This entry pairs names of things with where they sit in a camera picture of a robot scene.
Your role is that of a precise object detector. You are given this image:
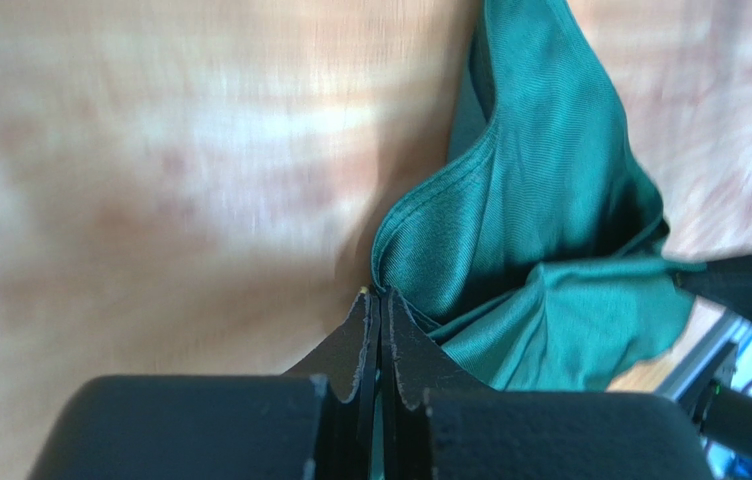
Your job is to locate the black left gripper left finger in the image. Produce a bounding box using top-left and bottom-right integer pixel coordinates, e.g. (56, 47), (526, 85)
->
(30, 290), (380, 479)

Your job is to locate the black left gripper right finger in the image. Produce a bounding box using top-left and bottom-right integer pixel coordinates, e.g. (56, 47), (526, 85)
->
(381, 290), (712, 479)

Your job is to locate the dark green cloth napkin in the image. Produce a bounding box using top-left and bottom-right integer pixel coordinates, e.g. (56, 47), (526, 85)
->
(371, 1), (694, 390)

